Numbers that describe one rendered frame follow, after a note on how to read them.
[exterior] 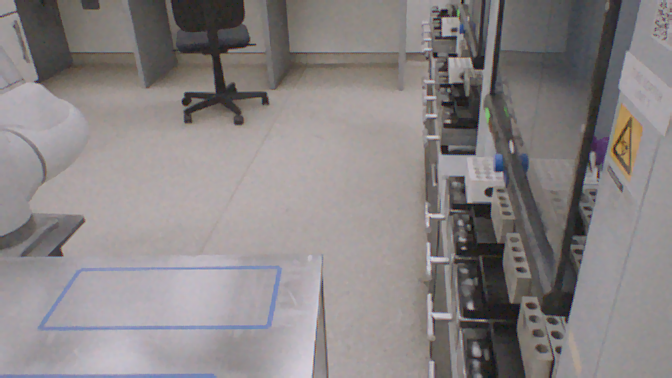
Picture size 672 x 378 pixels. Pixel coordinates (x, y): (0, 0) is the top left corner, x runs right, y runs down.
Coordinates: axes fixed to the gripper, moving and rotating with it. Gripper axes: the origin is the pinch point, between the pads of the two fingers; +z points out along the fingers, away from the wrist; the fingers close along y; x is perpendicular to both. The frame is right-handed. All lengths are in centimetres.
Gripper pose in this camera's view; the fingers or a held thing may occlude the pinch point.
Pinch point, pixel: (70, 11)
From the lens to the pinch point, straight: 109.4
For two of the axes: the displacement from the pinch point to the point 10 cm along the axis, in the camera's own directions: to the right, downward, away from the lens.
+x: 9.9, 0.3, -1.3
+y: -1.3, 4.9, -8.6
